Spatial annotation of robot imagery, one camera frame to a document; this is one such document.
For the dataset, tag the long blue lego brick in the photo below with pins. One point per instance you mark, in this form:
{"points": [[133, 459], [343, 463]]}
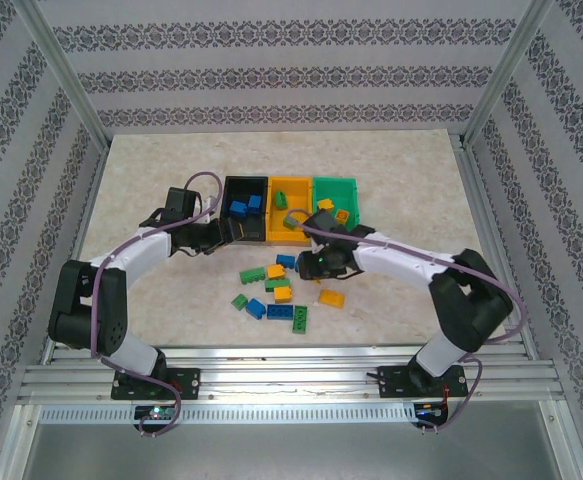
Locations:
{"points": [[286, 260]]}

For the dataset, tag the yellow lego brick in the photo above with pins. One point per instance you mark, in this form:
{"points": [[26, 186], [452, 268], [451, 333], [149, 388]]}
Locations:
{"points": [[325, 204], [342, 216], [283, 294], [331, 299], [275, 271]]}

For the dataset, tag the small green lego brick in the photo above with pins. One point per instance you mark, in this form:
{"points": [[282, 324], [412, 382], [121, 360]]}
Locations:
{"points": [[239, 301]]}

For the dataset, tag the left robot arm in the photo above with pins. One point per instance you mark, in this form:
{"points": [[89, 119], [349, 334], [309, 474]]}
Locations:
{"points": [[86, 310]]}

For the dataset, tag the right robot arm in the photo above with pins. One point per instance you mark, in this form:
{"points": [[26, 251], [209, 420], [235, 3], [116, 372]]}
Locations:
{"points": [[461, 310]]}

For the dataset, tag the yellow plastic bin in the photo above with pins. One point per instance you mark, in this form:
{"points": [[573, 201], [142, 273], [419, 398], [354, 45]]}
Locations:
{"points": [[291, 239]]}

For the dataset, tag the flat green lego brick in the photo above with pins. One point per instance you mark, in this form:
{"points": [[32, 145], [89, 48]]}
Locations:
{"points": [[300, 319]]}

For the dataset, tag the black plastic bin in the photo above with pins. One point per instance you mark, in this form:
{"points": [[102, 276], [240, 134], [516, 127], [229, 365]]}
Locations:
{"points": [[243, 185]]}

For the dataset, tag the flat blue lego brick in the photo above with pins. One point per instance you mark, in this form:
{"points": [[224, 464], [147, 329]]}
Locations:
{"points": [[280, 312]]}

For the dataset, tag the green plastic bin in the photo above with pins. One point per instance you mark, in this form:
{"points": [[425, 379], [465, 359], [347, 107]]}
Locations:
{"points": [[321, 187]]}

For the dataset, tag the aluminium mounting rails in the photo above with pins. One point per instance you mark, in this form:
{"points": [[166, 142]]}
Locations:
{"points": [[291, 380]]}

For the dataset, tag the grey metal panel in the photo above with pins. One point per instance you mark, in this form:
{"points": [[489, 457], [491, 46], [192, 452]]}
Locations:
{"points": [[291, 450]]}

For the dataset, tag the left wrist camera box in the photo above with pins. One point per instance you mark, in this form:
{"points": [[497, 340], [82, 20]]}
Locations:
{"points": [[181, 201]]}

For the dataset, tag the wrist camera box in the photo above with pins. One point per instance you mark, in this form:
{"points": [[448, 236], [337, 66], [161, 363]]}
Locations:
{"points": [[323, 221], [181, 201]]}

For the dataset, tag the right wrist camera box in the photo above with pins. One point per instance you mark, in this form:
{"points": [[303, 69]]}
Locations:
{"points": [[323, 221]]}

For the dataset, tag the aluminium side rail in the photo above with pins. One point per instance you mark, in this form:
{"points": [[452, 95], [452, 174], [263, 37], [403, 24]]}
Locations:
{"points": [[89, 200], [480, 200]]}

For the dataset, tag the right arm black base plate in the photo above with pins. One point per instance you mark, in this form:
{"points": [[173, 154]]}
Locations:
{"points": [[391, 382]]}

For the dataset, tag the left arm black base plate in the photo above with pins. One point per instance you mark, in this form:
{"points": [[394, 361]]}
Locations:
{"points": [[191, 382]]}

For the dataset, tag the aluminium frame post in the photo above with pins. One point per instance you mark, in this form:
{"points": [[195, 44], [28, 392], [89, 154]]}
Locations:
{"points": [[508, 70], [62, 70]]}

